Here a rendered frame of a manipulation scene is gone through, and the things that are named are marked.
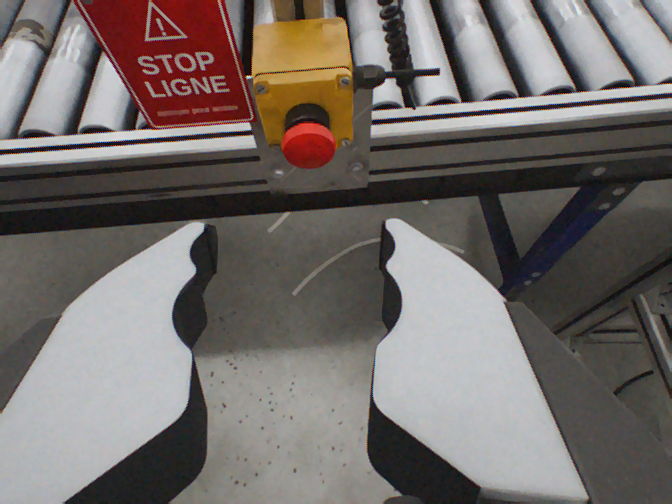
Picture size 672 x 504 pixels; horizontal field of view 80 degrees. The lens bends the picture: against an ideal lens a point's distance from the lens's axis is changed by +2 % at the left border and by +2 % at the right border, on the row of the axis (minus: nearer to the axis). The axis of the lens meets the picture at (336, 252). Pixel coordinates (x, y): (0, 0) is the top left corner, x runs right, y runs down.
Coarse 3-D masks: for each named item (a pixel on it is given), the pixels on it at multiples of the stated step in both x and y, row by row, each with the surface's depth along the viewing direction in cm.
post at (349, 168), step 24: (288, 0) 29; (312, 0) 29; (360, 96) 36; (360, 120) 39; (264, 144) 41; (360, 144) 42; (264, 168) 44; (288, 168) 44; (336, 168) 45; (360, 168) 45; (288, 192) 48
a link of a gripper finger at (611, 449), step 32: (512, 320) 8; (544, 352) 7; (544, 384) 6; (576, 384) 6; (576, 416) 6; (608, 416) 6; (576, 448) 5; (608, 448) 5; (640, 448) 5; (608, 480) 5; (640, 480) 5
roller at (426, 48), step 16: (416, 0) 52; (416, 16) 51; (432, 16) 51; (416, 32) 49; (432, 32) 49; (416, 48) 48; (432, 48) 47; (416, 64) 47; (432, 64) 46; (448, 64) 47; (416, 80) 47; (432, 80) 45; (448, 80) 45; (416, 96) 46; (432, 96) 44; (448, 96) 44
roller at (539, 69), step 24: (504, 0) 52; (528, 0) 52; (504, 24) 51; (528, 24) 49; (504, 48) 51; (528, 48) 47; (552, 48) 47; (528, 72) 46; (552, 72) 45; (528, 96) 46
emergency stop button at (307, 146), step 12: (288, 132) 27; (300, 132) 27; (312, 132) 27; (324, 132) 27; (288, 144) 28; (300, 144) 27; (312, 144) 27; (324, 144) 28; (288, 156) 28; (300, 156) 28; (312, 156) 28; (324, 156) 28; (312, 168) 30
